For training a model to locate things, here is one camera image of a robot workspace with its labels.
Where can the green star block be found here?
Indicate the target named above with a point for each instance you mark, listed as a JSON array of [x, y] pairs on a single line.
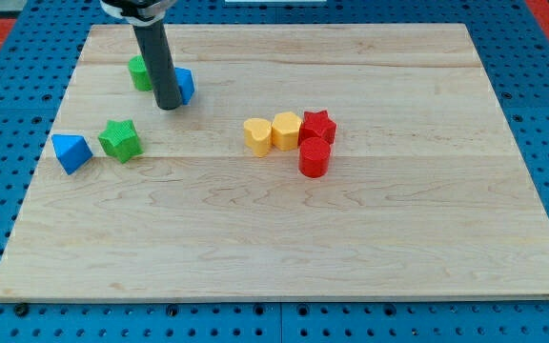
[[120, 140]]

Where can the red star block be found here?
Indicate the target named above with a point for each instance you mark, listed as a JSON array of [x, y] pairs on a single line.
[[317, 124]]

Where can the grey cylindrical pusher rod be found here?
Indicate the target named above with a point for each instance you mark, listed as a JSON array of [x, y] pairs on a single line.
[[153, 43]]

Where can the black robot arm end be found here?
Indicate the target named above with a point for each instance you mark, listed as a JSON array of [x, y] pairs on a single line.
[[137, 12]]

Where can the blue cube block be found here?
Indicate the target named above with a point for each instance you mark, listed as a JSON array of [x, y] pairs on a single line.
[[185, 83]]

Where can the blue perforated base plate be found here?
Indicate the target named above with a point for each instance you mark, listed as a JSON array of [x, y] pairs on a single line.
[[36, 63]]

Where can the light wooden board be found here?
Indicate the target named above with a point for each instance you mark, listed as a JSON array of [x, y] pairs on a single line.
[[426, 197]]

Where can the red cylinder block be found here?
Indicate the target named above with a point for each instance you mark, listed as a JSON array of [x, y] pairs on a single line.
[[314, 157]]

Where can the yellow hexagon block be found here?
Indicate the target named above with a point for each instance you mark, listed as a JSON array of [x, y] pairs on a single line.
[[285, 130]]

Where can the yellow heart block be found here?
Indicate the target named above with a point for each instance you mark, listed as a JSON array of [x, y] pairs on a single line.
[[258, 136]]

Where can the green cylinder block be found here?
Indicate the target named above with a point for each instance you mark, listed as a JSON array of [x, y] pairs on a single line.
[[139, 74]]

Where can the blue triangular block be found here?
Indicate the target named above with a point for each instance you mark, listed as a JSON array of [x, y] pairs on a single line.
[[72, 151]]

